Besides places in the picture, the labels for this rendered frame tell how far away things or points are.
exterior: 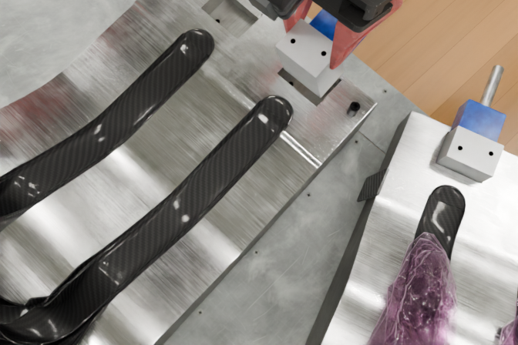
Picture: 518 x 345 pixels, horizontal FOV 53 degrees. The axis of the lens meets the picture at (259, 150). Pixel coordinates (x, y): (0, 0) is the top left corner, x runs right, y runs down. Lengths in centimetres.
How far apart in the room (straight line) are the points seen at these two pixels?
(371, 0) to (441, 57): 30
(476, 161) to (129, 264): 35
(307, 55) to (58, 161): 25
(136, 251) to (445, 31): 46
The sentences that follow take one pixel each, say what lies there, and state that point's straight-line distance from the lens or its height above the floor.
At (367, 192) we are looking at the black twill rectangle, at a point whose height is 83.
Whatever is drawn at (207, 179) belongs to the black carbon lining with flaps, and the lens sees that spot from 51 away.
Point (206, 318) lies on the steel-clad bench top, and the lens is 58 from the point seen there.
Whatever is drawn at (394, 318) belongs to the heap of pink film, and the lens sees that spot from 48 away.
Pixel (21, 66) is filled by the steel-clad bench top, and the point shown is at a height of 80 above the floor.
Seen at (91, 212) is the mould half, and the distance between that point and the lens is 49.
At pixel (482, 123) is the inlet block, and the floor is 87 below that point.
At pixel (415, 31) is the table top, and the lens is 69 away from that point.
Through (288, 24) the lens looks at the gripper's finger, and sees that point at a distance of 48.
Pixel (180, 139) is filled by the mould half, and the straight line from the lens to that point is 52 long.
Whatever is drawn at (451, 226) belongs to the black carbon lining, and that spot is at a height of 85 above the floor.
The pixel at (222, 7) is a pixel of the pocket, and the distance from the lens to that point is 60.
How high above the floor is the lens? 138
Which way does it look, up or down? 75 degrees down
